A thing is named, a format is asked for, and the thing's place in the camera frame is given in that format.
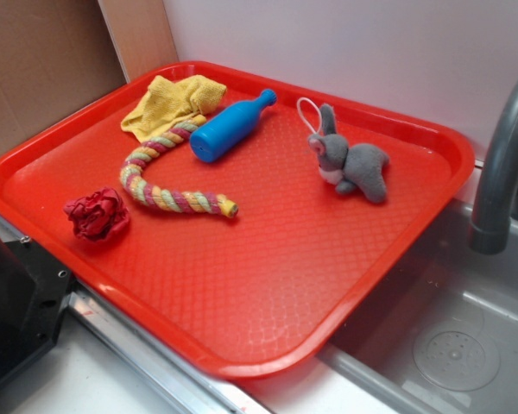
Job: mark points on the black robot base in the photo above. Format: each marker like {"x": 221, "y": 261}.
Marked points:
{"x": 34, "y": 292}

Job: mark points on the red plastic tray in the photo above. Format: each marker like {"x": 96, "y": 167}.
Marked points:
{"x": 253, "y": 295}

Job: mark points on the blue plastic bottle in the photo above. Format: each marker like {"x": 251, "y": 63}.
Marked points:
{"x": 223, "y": 132}

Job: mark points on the gray plush bunny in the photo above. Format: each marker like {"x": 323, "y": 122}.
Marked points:
{"x": 347, "y": 167}

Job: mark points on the yellow cloth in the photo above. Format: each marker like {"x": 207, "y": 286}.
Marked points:
{"x": 166, "y": 103}

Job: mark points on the red crumpled fabric flower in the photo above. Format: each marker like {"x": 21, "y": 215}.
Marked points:
{"x": 99, "y": 216}

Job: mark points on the gray plastic sink basin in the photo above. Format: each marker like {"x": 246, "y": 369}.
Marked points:
{"x": 439, "y": 333}

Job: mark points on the gray sink faucet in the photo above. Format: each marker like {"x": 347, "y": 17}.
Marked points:
{"x": 496, "y": 201}

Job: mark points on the brown cardboard panel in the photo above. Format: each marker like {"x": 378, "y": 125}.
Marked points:
{"x": 58, "y": 56}

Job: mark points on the multicolour twisted rope toy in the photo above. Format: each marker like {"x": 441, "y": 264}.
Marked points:
{"x": 155, "y": 197}

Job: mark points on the metal counter rail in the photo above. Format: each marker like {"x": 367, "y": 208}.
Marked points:
{"x": 103, "y": 363}

